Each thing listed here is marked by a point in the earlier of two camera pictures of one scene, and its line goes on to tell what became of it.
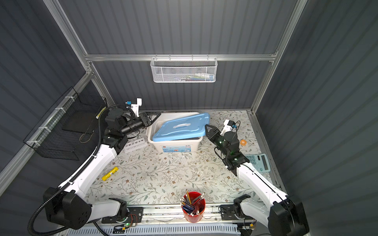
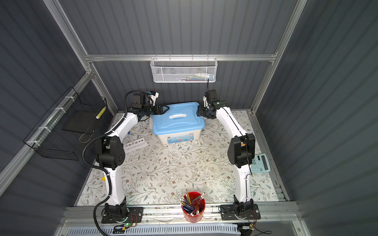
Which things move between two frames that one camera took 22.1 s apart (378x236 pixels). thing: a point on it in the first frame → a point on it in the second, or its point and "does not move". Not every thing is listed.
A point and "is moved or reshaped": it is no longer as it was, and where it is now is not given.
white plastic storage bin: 178,145 → 184,138
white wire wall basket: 184,70 does not move
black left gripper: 144,119 → 162,112
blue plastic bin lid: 192,126 is moved or reshaped
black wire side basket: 71,130 does not move
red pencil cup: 193,206 does not move
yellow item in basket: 98,115 does not move
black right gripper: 214,130 → 200,111
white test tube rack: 135,145 does not move
